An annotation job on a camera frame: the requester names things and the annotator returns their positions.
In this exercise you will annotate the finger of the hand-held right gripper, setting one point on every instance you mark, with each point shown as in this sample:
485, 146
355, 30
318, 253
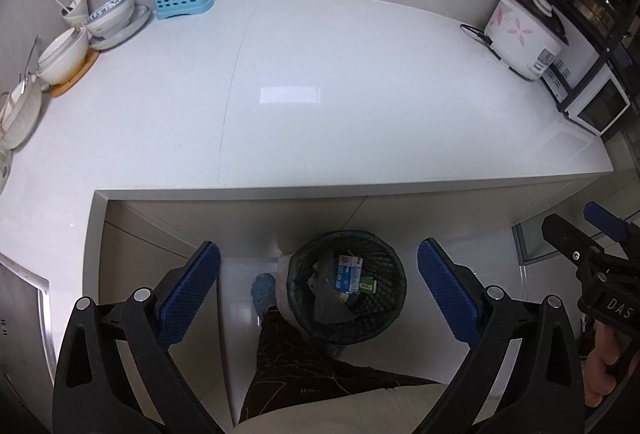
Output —
570, 239
607, 221

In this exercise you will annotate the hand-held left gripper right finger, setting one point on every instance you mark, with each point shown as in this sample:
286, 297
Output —
447, 294

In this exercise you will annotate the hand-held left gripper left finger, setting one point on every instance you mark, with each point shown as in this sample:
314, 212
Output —
192, 294

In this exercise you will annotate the green mesh waste bin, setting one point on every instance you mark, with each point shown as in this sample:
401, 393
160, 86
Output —
387, 264

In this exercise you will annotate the small green carton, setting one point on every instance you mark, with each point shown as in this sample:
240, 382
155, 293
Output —
367, 285

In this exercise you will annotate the blue white milk carton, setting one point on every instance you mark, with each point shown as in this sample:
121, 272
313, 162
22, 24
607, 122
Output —
345, 274

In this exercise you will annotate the trash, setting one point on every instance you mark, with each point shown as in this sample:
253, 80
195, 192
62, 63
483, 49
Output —
330, 309

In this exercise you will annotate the person's right hand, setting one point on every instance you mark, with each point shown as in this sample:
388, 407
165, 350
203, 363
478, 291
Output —
597, 364

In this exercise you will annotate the glass sliding door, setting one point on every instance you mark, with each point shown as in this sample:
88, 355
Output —
550, 239

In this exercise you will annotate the blue shoe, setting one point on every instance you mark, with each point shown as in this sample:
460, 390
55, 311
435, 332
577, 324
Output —
262, 289

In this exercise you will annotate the cream cabinet door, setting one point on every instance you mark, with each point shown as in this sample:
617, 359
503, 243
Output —
250, 224
450, 204

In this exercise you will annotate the white microwave oven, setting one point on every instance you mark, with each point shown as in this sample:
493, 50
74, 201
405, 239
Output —
600, 107

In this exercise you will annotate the person's dark patterned trouser leg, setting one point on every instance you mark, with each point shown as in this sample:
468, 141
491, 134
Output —
290, 364

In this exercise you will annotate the black metal rack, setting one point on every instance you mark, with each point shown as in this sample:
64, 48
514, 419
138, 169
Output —
606, 59

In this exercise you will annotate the stainless steel sink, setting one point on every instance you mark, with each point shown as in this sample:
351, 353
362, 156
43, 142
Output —
20, 314

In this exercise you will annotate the white floral rice cooker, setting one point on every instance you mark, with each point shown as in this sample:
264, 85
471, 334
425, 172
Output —
520, 29

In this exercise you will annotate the steel pot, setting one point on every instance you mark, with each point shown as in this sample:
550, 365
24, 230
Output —
595, 9

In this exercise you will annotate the wooden trivet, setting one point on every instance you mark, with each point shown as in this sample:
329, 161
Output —
80, 79

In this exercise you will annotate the white plate at left edge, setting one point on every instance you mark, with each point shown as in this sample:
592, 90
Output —
20, 119

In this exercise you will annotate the blue rimmed plate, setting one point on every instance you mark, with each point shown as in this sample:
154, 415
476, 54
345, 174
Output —
127, 34

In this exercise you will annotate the large white bowl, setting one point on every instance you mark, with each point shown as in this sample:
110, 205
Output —
62, 59

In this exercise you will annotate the metal spoon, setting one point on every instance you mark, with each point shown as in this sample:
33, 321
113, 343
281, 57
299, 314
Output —
31, 64

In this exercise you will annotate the blue patterned bowl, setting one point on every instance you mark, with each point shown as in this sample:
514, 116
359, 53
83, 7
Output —
112, 14

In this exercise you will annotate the small white cup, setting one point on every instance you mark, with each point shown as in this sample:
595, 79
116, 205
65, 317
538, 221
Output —
75, 14

